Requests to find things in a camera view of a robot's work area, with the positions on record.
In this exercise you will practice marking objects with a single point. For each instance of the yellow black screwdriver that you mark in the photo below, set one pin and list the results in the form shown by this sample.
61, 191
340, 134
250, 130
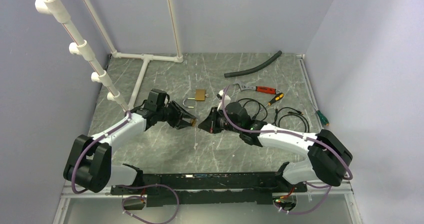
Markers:
275, 99

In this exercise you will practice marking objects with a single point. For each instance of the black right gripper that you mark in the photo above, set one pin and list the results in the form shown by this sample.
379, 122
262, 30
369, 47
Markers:
210, 124

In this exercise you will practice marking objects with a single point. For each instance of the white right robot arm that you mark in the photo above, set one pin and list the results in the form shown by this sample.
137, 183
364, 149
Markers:
325, 157

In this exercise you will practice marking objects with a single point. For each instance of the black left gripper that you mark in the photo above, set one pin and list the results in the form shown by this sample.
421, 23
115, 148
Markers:
179, 124

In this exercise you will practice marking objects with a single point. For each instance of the green handled screwdriver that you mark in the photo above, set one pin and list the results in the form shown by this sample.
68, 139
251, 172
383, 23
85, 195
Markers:
322, 118

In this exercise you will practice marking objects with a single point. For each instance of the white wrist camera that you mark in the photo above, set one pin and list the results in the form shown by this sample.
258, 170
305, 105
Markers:
221, 96

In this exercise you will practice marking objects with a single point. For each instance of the large brass padlock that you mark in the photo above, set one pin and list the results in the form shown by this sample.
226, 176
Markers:
199, 96

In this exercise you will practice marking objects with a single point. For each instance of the small brass padlock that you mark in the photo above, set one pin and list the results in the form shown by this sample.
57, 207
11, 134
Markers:
193, 122

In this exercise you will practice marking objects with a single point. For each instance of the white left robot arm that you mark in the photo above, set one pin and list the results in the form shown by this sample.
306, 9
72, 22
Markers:
89, 165

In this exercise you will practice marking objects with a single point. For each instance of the white pvc pipe frame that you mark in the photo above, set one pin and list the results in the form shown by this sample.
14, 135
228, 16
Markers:
81, 47

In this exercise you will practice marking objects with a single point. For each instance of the red handled adjustable wrench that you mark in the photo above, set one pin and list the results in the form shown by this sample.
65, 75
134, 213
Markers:
261, 89

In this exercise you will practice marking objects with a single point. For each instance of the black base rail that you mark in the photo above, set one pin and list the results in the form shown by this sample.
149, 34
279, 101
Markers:
161, 189

